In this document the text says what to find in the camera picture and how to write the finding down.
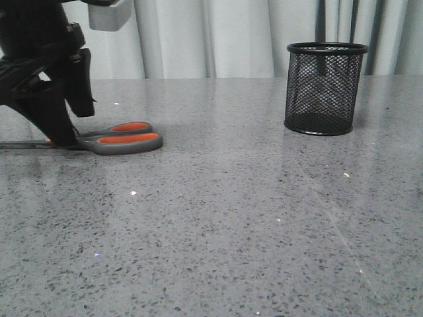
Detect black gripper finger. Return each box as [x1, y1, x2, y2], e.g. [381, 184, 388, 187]
[8, 81, 77, 146]
[65, 48, 95, 117]

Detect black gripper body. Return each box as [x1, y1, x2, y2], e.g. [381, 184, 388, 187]
[1, 1, 85, 105]

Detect grey orange scissors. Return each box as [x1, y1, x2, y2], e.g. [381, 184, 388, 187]
[1, 122, 163, 155]

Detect black mesh pen bucket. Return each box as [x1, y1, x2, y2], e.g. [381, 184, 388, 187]
[284, 42, 368, 136]

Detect grey pleated curtain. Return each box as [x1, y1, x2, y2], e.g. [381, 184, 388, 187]
[64, 1, 422, 79]

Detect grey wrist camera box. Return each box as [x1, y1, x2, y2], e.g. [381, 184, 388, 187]
[83, 0, 134, 32]

